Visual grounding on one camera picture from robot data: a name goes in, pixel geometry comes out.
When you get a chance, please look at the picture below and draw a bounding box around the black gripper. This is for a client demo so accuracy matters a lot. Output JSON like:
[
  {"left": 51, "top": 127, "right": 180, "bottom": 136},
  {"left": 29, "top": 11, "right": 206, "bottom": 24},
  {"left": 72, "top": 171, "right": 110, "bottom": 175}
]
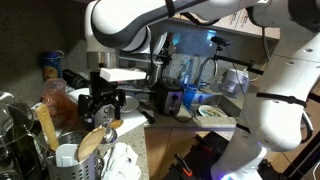
[{"left": 78, "top": 71, "right": 126, "bottom": 131}]

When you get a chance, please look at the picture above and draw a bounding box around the perforated steel utensil holder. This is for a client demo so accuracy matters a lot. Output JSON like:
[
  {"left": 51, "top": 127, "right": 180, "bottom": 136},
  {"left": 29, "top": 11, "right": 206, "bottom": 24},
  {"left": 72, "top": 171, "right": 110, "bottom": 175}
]
[{"left": 45, "top": 131, "right": 103, "bottom": 180}]

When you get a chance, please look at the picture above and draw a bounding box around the wooden spork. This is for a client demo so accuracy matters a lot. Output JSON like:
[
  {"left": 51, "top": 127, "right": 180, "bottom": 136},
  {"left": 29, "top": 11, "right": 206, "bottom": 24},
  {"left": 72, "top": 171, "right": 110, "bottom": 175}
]
[{"left": 109, "top": 119, "right": 124, "bottom": 129}]

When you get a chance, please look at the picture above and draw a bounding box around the white cutting board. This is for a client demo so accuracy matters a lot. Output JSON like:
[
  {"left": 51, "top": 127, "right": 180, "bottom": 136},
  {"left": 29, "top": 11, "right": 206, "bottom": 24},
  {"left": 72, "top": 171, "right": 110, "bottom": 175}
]
[{"left": 116, "top": 110, "right": 147, "bottom": 136}]

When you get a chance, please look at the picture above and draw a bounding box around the white plate on counter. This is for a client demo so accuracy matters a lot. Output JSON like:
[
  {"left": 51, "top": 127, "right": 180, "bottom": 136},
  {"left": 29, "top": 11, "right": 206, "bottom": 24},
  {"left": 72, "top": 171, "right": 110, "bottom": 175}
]
[{"left": 120, "top": 96, "right": 139, "bottom": 113}]

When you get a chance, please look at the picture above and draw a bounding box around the orange plastic bag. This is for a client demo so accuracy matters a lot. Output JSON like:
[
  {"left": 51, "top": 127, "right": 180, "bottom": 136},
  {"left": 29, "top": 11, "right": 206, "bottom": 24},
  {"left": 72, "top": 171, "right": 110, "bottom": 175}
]
[{"left": 42, "top": 78, "right": 77, "bottom": 125}]

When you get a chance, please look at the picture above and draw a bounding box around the white crumpled cloth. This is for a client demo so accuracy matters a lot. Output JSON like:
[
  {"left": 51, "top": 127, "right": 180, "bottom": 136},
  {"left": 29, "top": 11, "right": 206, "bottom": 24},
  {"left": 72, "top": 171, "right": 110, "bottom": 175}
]
[{"left": 101, "top": 142, "right": 141, "bottom": 180}]

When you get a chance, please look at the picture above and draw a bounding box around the wooden spatula in holder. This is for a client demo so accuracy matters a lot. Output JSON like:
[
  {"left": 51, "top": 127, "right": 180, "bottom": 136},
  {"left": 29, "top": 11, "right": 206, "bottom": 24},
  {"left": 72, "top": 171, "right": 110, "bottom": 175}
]
[{"left": 35, "top": 104, "right": 59, "bottom": 151}]

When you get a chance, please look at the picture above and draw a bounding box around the black toaster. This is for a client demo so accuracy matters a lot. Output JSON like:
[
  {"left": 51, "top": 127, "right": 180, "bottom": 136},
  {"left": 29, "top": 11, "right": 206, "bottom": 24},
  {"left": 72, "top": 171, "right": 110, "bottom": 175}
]
[{"left": 155, "top": 77, "right": 184, "bottom": 115}]

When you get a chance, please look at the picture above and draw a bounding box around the blue canister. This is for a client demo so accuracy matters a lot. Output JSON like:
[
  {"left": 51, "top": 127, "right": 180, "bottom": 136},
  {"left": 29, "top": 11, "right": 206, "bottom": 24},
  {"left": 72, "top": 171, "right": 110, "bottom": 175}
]
[{"left": 40, "top": 50, "right": 64, "bottom": 80}]

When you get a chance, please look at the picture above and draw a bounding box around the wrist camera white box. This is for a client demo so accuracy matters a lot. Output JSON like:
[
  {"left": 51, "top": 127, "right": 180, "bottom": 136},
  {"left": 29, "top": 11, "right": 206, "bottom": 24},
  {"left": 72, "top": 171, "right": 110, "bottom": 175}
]
[{"left": 100, "top": 68, "right": 146, "bottom": 82}]

